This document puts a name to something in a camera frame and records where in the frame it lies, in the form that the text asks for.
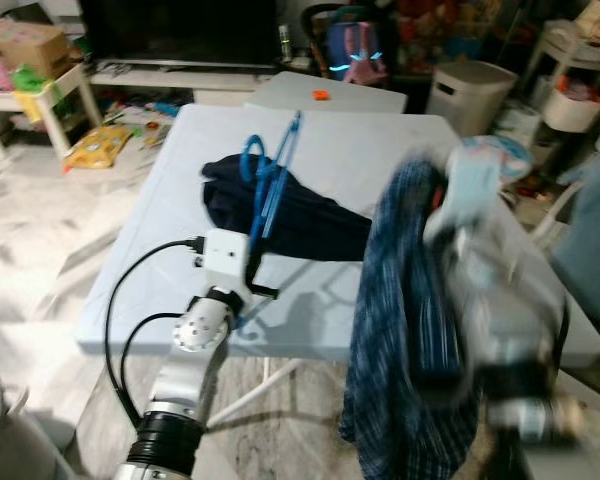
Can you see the blue plastic hanger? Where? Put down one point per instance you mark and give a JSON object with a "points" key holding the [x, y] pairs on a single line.
{"points": [[270, 200]]}

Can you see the blue plaid shirt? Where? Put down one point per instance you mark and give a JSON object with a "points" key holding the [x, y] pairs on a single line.
{"points": [[400, 300]]}

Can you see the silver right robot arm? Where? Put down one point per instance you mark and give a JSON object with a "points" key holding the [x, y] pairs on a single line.
{"points": [[510, 330]]}

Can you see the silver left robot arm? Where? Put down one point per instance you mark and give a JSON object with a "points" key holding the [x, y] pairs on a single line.
{"points": [[195, 330]]}

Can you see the dark navy garment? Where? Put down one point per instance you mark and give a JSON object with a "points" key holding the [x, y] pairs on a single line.
{"points": [[310, 225]]}

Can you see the white folding table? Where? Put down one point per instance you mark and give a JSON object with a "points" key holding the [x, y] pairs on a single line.
{"points": [[330, 140]]}

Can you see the small orange object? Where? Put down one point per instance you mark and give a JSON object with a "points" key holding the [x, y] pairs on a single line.
{"points": [[320, 96]]}

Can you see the yellow snack bag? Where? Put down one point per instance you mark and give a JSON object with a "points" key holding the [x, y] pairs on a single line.
{"points": [[98, 147]]}

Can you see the low white table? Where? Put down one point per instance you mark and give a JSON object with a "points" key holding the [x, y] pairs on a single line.
{"points": [[360, 95]]}

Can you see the white television stand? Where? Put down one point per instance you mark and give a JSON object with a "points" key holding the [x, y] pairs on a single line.
{"points": [[180, 78]]}

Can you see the blue purple backpack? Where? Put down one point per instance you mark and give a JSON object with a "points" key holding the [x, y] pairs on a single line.
{"points": [[355, 45]]}

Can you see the black television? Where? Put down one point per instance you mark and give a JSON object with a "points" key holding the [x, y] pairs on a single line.
{"points": [[180, 30]]}

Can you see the blue grey chair cover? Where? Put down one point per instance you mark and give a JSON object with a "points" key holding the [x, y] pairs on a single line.
{"points": [[595, 240]]}

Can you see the round cartoon plate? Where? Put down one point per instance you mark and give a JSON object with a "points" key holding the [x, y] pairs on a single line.
{"points": [[510, 155]]}

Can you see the grey pot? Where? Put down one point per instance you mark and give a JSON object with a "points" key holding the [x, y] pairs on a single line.
{"points": [[10, 440]]}

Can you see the green toy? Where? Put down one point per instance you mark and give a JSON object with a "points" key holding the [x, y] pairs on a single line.
{"points": [[28, 78]]}

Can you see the small white side table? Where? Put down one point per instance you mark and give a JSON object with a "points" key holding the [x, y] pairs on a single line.
{"points": [[0, 100]]}

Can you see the brown cardboard box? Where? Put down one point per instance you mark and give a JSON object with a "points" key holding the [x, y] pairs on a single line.
{"points": [[25, 45]]}

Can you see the white shelf trolley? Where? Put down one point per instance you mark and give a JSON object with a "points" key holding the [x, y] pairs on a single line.
{"points": [[570, 110]]}

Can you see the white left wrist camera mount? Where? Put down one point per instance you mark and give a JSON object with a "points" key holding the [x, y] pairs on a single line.
{"points": [[223, 262]]}

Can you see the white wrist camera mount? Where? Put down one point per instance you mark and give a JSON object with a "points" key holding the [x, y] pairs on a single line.
{"points": [[472, 185], [223, 262]]}

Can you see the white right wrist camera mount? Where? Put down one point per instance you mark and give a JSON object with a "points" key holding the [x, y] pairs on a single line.
{"points": [[472, 185]]}

